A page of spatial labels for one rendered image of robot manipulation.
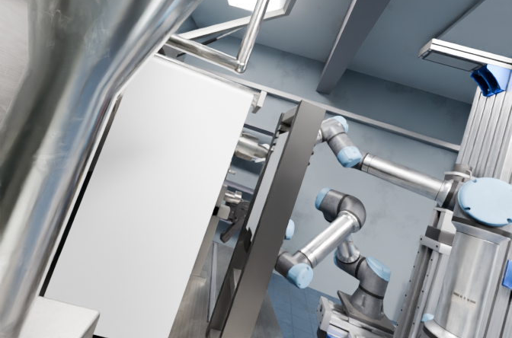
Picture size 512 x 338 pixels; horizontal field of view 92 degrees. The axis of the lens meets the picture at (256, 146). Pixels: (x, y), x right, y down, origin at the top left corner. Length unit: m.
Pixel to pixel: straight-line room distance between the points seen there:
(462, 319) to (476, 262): 0.14
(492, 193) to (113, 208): 0.85
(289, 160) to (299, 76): 3.41
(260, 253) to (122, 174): 0.30
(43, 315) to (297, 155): 0.37
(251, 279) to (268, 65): 3.57
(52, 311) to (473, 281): 0.81
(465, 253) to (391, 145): 3.12
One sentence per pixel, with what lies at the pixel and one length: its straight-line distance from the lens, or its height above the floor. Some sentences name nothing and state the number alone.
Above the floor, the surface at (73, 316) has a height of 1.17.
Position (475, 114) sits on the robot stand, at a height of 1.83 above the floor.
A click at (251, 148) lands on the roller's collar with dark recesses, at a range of 0.59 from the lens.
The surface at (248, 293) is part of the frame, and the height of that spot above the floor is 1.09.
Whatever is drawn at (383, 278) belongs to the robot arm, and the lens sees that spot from 1.43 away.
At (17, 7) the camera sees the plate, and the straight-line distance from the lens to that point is 0.47.
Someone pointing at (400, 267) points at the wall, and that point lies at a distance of 4.07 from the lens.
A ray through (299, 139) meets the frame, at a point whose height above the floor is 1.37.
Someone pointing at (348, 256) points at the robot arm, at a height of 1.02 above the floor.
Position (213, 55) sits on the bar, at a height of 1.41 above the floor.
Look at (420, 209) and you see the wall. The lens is 4.04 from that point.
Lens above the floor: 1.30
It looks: 4 degrees up
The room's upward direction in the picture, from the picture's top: 19 degrees clockwise
